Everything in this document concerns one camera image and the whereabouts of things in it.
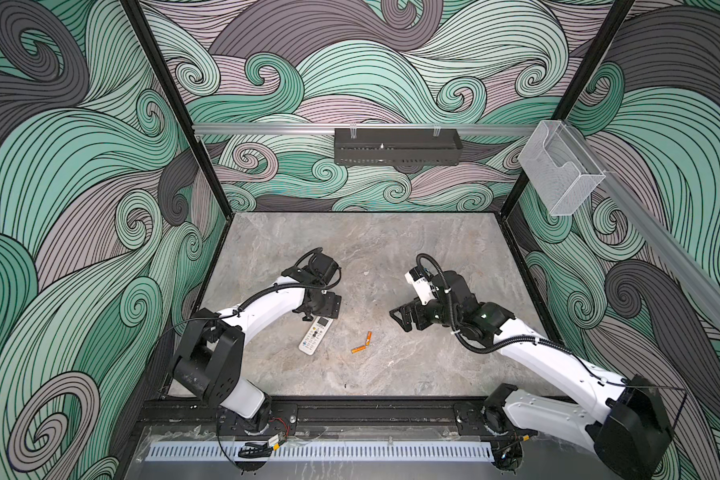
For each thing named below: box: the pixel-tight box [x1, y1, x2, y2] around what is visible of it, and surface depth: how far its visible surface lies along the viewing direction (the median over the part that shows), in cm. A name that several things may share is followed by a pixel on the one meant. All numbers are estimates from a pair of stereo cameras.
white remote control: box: [298, 316, 334, 356], surface depth 87 cm
